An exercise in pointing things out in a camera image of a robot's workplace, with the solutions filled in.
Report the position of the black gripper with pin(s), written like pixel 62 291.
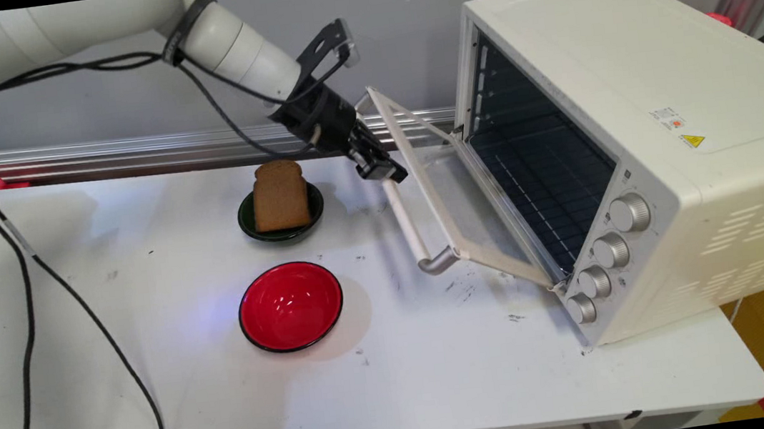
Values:
pixel 317 117

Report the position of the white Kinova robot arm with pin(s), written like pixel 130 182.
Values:
pixel 80 26

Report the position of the brown bread slice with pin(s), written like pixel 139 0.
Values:
pixel 280 196

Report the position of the dark green bowl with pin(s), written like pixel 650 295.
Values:
pixel 283 233

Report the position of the red bowl black rim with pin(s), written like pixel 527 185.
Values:
pixel 290 305

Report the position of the smallest silver oven knob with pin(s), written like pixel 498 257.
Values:
pixel 581 308

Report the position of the largest silver oven knob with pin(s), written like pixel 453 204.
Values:
pixel 630 213

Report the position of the white toaster oven body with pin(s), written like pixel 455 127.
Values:
pixel 664 103

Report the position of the white label sticker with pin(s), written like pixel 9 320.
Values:
pixel 667 118

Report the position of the yellow warning sticker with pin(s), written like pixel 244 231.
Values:
pixel 692 140

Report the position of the black tape strip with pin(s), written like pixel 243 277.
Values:
pixel 633 415

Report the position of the small red object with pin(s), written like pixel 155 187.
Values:
pixel 721 20

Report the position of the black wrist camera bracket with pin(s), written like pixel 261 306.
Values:
pixel 327 44

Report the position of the aluminium rail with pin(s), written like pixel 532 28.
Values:
pixel 95 159

